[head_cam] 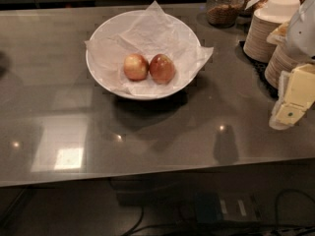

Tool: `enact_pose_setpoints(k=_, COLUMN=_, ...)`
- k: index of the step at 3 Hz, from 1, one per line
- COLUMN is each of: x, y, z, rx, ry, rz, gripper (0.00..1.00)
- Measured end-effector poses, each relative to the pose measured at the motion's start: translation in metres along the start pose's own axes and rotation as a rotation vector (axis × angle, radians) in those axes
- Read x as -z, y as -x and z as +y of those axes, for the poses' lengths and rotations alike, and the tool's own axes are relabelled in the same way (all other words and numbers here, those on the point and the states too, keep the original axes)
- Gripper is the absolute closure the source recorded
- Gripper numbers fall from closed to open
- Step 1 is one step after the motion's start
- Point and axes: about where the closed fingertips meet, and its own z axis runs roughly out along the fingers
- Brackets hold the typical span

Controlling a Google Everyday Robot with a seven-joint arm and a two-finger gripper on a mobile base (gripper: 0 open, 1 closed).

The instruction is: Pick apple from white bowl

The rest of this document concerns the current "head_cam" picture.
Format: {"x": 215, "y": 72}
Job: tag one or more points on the glass jar with grains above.
{"x": 223, "y": 13}

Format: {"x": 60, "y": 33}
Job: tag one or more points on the white ceramic bowl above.
{"x": 108, "y": 33}

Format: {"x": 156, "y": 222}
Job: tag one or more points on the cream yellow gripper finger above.
{"x": 296, "y": 96}

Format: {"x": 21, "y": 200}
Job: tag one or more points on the black tray mat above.
{"x": 264, "y": 85}

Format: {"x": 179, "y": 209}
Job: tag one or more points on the dark box under table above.
{"x": 215, "y": 208}

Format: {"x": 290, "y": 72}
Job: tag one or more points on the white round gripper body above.
{"x": 302, "y": 36}

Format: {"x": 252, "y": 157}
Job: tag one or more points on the red yellow apple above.
{"x": 135, "y": 67}
{"x": 162, "y": 69}

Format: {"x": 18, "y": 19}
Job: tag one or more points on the white paper liner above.
{"x": 154, "y": 33}

